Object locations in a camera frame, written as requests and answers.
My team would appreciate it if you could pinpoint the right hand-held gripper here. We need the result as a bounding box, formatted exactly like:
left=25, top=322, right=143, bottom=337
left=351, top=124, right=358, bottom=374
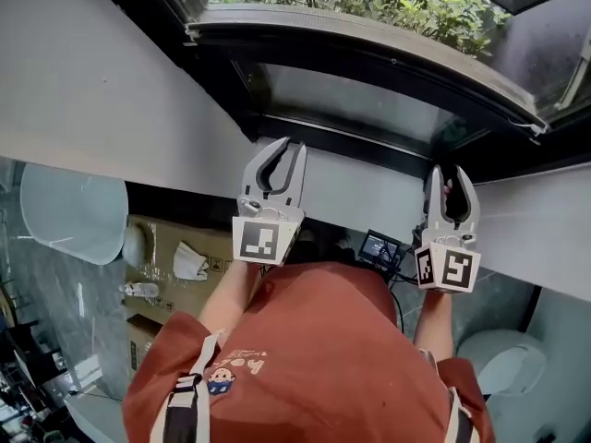
left=413, top=163, right=483, bottom=294

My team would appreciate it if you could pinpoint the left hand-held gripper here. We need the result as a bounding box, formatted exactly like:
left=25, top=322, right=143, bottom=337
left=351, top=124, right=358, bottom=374
left=231, top=136, right=308, bottom=267

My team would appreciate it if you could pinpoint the person's right forearm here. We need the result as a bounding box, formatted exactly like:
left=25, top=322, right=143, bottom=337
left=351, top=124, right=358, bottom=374
left=412, top=288, right=456, bottom=364

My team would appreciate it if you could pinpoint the person's left forearm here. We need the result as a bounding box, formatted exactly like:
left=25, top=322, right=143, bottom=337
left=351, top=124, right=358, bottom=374
left=197, top=259, right=259, bottom=336

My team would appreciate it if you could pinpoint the small black display device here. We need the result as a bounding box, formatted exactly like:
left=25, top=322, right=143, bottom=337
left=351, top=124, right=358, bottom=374
left=358, top=229, right=402, bottom=267

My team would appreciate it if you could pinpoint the white crumpled cloth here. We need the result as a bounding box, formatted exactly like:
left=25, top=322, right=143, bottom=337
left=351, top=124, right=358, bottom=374
left=173, top=241, right=210, bottom=281

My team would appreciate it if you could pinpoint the large cardboard box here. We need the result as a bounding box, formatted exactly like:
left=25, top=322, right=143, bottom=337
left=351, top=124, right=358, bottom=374
left=123, top=214, right=259, bottom=327

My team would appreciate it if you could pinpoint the small white rounded object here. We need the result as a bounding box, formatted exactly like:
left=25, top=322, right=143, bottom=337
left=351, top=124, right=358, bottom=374
left=122, top=223, right=149, bottom=267

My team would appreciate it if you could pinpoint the white rounded chair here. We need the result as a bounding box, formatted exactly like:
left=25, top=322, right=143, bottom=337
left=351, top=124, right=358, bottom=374
left=456, top=329, right=549, bottom=396

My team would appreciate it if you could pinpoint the clear plastic water bottle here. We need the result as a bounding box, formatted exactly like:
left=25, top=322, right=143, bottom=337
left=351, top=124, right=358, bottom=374
left=118, top=281, right=161, bottom=301

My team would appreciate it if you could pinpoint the white plastic chair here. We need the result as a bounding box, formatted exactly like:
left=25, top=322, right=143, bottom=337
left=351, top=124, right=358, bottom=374
left=18, top=162, right=129, bottom=266

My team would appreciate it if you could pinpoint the small cardboard box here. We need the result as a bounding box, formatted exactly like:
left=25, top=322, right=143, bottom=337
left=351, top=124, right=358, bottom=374
left=127, top=314, right=165, bottom=382

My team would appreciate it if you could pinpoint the black cable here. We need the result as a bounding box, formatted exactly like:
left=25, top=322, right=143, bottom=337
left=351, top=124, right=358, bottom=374
left=368, top=240, right=424, bottom=336

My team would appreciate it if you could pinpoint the black window frame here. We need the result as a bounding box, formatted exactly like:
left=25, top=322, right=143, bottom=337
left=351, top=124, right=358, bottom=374
left=82, top=0, right=591, bottom=185

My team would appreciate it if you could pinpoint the white black harness strap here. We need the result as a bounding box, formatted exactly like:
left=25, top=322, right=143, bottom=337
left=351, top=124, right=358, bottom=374
left=150, top=332, right=223, bottom=443
left=419, top=348, right=476, bottom=443

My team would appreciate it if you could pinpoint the black metal chair frame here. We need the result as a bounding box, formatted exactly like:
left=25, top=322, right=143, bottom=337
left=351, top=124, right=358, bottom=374
left=0, top=311, right=70, bottom=433

